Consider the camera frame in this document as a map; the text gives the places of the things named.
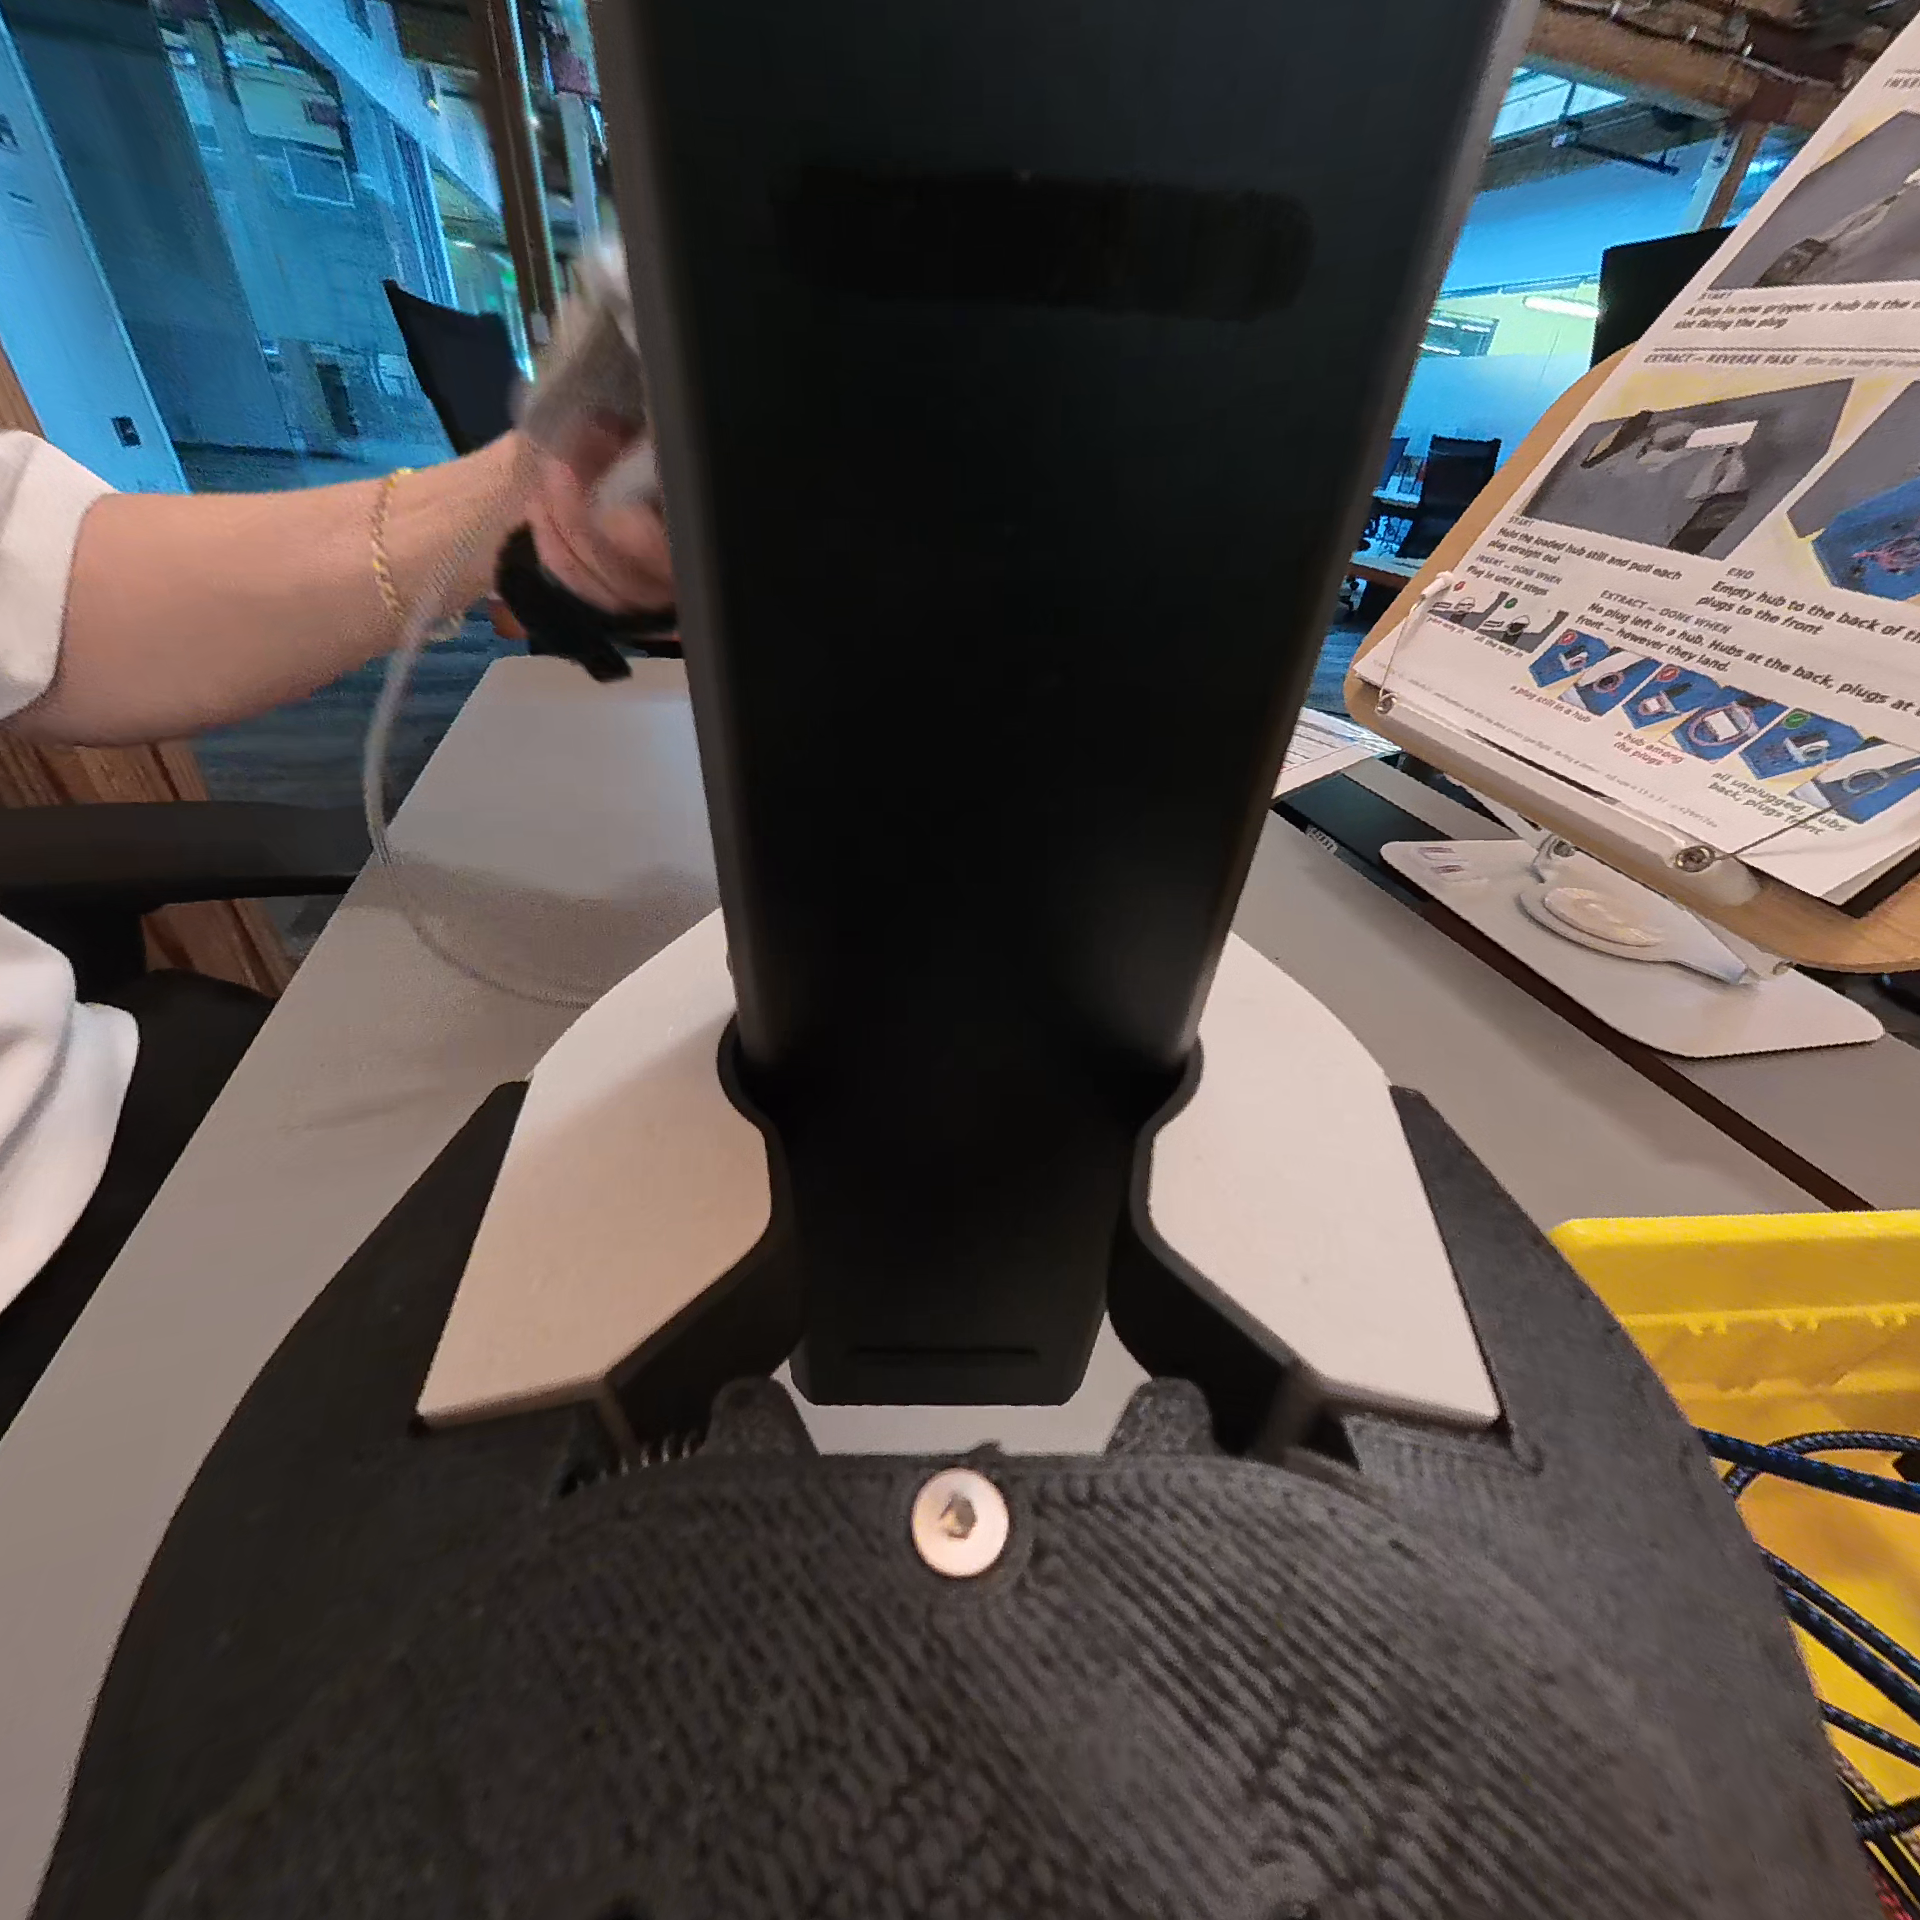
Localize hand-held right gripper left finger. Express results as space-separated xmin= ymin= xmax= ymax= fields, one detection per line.
xmin=413 ymin=904 xmax=797 ymax=1456

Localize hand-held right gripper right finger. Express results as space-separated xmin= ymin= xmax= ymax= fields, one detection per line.
xmin=1106 ymin=929 xmax=1505 ymax=1459

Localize grey braided usb cable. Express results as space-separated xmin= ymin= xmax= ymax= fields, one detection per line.
xmin=360 ymin=592 xmax=630 ymax=1010

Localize yellow plastic bin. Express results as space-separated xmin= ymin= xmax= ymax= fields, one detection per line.
xmin=1549 ymin=1212 xmax=1920 ymax=1863

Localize black multi-port usb hub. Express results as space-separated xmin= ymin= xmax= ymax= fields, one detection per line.
xmin=592 ymin=0 xmax=1539 ymax=1412

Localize blue multi-head usb cable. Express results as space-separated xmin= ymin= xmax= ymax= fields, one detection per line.
xmin=1703 ymin=1426 xmax=1920 ymax=1863

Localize person's left forearm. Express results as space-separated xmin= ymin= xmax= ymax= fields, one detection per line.
xmin=5 ymin=442 xmax=393 ymax=744

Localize person's left hand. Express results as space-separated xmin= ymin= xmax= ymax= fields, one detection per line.
xmin=413 ymin=432 xmax=679 ymax=620

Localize black office chair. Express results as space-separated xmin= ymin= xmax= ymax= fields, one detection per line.
xmin=0 ymin=799 xmax=373 ymax=1434
xmin=383 ymin=277 xmax=525 ymax=460

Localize laminated paper sheet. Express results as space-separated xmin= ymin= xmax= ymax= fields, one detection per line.
xmin=1275 ymin=706 xmax=1400 ymax=799

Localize printed instruction sheet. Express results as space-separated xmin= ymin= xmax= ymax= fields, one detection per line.
xmin=1386 ymin=13 xmax=1920 ymax=909

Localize gold bracelet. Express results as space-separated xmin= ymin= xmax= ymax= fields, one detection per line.
xmin=365 ymin=469 xmax=420 ymax=620

